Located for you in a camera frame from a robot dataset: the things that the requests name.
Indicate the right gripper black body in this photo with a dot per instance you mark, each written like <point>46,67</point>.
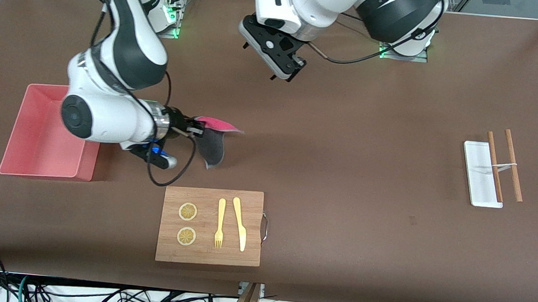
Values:
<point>177,122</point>

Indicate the white rubber band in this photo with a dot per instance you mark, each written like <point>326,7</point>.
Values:
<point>504,165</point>

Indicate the pink plastic bin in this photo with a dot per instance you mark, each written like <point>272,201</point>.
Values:
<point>37,153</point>

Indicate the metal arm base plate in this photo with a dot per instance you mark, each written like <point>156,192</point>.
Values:
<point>176,26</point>
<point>417,58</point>

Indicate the pink and grey cloth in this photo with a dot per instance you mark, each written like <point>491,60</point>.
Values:
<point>212,149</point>

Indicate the small white bracket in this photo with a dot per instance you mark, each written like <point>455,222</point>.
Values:
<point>242,289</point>

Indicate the yellow plastic knife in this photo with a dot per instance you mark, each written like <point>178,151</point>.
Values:
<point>242,239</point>

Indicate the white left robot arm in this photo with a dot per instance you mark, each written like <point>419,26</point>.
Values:
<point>307,7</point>

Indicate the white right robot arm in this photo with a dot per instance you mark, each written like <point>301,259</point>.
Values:
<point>124,122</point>

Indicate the white rectangular tray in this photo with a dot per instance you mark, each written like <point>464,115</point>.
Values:
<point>478,170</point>

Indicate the yellow lemon slice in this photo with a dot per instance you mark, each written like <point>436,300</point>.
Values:
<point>186,236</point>
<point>187,211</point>

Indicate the wooden cutting board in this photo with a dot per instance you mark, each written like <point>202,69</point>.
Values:
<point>206,198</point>

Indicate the yellow plastic fork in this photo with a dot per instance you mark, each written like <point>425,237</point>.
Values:
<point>221,209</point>

